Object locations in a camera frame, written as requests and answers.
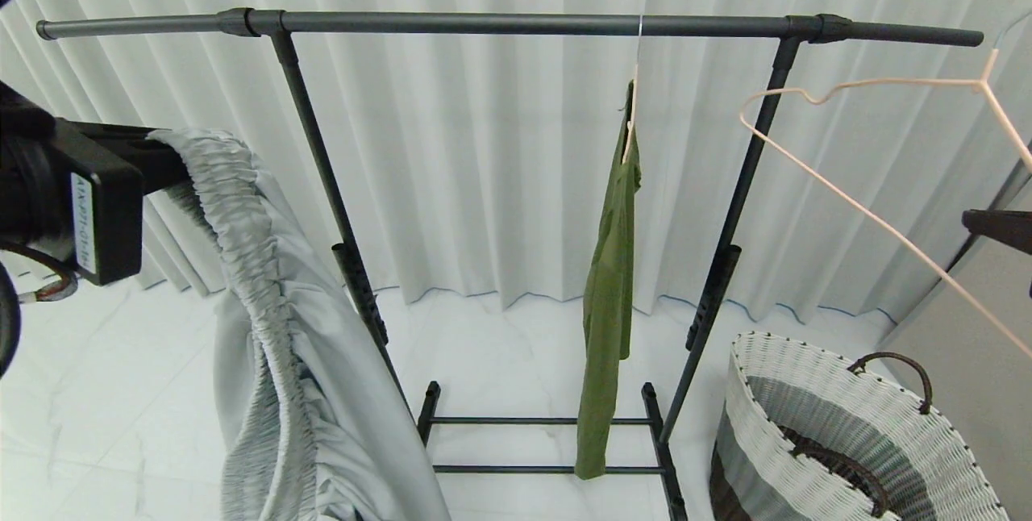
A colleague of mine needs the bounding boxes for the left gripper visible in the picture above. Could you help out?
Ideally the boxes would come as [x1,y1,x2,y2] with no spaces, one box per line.
[0,84,195,288]

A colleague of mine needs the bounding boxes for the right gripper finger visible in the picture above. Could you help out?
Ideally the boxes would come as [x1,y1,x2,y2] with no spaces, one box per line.
[962,209,1032,257]

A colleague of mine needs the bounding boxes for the pale grey shorts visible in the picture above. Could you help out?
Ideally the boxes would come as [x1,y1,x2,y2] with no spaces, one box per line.
[148,127,452,521]

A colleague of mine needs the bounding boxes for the green long-sleeved shirt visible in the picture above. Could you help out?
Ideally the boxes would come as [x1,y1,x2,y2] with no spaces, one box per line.
[574,81,643,480]

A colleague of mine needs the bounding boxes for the white laundry basket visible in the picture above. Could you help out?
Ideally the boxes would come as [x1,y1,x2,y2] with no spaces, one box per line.
[709,331,1013,521]

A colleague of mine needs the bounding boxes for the black clothes rack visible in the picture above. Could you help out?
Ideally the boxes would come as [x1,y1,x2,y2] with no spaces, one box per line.
[36,7,984,521]

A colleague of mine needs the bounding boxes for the white curtain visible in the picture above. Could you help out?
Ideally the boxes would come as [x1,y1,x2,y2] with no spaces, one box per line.
[0,0,1032,327]

